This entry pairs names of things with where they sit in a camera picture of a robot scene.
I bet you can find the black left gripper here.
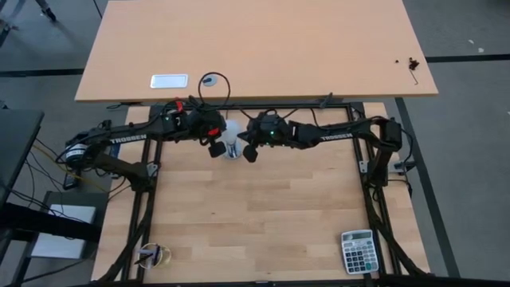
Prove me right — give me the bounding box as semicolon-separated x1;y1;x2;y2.
186;119;229;141

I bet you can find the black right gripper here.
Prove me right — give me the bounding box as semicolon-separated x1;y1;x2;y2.
237;115;292;147

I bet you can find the white flood lightbulb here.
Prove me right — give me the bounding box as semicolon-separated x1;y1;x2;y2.
222;118;243;147

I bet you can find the chrome lamp socket clear base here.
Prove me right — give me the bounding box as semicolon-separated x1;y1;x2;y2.
222;139;244;160

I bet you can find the silver rectangular plate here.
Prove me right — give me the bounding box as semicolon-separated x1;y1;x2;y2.
150;73;190;89

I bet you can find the light wood desk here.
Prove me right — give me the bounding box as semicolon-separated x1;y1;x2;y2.
74;0;439;104

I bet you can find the silver desk calculator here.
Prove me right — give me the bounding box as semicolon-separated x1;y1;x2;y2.
340;229;380;276

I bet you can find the black power adapter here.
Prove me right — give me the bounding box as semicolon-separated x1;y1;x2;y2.
62;171;79;191

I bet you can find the white box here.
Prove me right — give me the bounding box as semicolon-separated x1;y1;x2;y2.
30;203;97;260

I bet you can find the black side desk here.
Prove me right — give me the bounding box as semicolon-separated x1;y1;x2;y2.
0;109;45;208

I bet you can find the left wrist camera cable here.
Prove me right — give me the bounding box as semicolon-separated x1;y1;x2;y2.
198;71;232;111

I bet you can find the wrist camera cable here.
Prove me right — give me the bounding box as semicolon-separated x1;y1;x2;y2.
238;106;320;128
198;71;232;111

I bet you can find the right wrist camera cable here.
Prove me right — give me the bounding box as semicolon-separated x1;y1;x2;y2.
238;106;320;128

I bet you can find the black aluminium table frame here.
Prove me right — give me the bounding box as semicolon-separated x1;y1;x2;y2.
95;101;435;287

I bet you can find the clear tape ring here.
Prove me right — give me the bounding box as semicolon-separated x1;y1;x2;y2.
135;242;172;269

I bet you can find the yellow floor cable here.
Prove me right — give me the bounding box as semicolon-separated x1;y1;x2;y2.
33;143;105;191

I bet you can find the grey metal bracket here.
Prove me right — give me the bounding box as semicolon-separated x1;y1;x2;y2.
388;160;416;175

